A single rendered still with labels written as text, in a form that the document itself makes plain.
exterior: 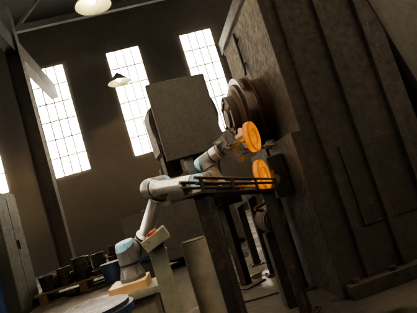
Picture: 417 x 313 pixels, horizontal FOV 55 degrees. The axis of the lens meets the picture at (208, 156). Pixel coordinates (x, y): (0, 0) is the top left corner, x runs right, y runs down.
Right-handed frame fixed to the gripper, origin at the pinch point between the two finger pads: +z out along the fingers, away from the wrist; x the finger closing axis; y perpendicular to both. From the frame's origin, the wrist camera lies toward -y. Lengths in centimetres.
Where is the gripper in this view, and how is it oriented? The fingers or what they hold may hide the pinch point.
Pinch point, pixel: (251, 133)
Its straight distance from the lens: 203.6
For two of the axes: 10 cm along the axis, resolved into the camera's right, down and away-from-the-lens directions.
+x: 4.5, -0.5, 8.9
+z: 7.4, -5.4, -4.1
